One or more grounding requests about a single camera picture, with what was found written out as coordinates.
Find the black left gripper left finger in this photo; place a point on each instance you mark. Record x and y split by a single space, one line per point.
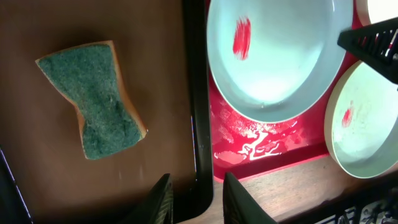
158 206

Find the green and orange sponge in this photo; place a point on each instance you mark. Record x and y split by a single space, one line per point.
89 77

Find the light blue plate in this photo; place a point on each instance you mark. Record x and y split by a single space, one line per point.
273 59

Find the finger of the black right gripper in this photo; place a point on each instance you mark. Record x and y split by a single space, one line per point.
375 45

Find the black small tray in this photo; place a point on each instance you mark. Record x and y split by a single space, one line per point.
160 48

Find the red plastic tray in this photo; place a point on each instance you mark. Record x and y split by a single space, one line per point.
249 148

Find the light green plate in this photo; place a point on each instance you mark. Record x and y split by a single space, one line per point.
360 125

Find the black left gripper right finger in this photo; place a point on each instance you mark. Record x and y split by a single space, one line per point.
238 205

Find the white plate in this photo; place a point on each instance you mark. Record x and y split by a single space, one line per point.
374 11

